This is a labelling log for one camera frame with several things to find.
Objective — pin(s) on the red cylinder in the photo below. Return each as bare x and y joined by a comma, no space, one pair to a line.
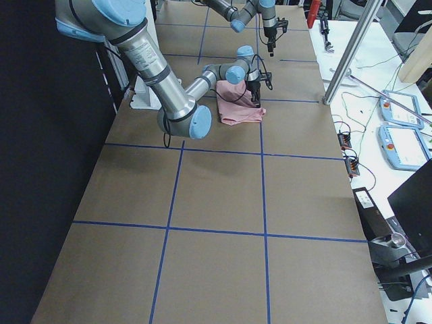
312,13

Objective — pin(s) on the pink Snoopy t-shirt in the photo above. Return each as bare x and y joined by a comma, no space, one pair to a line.
234,104

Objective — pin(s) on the black box with label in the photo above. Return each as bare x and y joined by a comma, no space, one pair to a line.
373,223

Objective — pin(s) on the orange black connector board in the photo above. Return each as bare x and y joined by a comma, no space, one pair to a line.
344,140

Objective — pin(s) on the black monitor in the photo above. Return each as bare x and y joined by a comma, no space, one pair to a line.
411,204

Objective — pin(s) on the white mounting column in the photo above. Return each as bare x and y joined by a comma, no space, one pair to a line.
145,94

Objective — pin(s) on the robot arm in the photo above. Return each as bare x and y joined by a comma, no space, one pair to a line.
124,25
239,18

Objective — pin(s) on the aluminium frame post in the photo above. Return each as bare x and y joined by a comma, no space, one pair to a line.
358,35

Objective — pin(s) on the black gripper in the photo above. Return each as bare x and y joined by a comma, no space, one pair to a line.
254,88
269,36

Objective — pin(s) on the black tripod pole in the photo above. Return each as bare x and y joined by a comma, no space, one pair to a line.
324,30

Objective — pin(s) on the blue teach pendant near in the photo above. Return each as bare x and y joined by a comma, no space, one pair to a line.
403,147

